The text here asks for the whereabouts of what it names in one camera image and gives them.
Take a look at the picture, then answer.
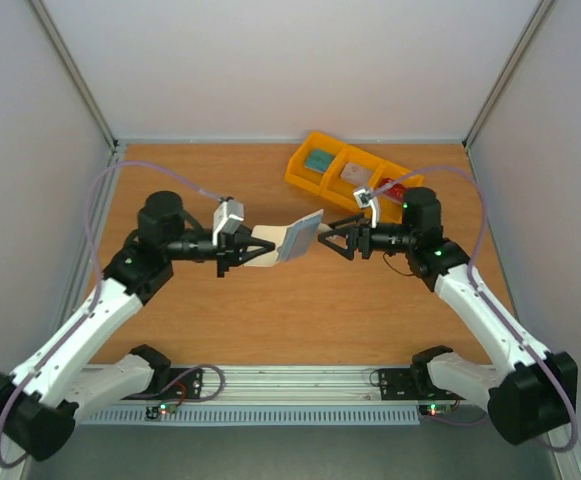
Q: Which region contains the purple cable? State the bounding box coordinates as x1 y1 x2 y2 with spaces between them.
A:
369 164 579 454
0 159 226 469

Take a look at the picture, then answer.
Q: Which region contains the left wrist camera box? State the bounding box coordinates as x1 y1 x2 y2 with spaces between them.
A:
212 197 245 246

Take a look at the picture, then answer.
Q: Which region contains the left circuit board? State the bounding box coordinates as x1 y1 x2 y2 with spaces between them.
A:
145 403 178 421

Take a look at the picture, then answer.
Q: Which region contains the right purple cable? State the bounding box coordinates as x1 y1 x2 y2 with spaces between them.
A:
369 164 579 454

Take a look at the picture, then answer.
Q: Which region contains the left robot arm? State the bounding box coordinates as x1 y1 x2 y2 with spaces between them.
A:
0 191 276 461

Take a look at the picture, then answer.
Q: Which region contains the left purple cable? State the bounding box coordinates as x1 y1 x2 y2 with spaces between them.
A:
0 159 226 469

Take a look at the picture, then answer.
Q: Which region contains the grey slotted cable duct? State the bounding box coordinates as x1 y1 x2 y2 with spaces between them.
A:
84 405 419 427

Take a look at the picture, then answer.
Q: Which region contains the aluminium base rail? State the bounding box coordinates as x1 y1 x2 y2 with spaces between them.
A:
77 363 501 404

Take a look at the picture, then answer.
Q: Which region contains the right circuit board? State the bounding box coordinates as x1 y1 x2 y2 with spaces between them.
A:
419 401 460 417

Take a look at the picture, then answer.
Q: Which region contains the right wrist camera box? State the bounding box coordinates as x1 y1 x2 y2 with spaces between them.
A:
353 186 381 228

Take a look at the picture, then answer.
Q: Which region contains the red card in bin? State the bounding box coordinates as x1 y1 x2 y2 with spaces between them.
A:
378 178 409 204

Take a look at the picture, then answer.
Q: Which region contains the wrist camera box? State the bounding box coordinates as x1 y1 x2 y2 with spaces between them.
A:
353 186 381 228
212 197 245 246

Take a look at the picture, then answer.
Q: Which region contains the yellow plastic bin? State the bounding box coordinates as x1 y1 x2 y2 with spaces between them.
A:
284 131 424 222

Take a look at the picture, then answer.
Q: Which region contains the circuit board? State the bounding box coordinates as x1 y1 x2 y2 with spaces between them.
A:
419 401 460 417
145 403 178 421

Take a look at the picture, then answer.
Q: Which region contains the teal card in bin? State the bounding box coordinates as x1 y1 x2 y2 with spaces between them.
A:
304 149 335 174

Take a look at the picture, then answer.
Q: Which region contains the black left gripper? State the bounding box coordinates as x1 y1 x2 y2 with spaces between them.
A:
165 225 276 278

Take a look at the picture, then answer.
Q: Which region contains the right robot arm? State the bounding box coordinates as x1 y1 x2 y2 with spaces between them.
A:
318 187 578 449

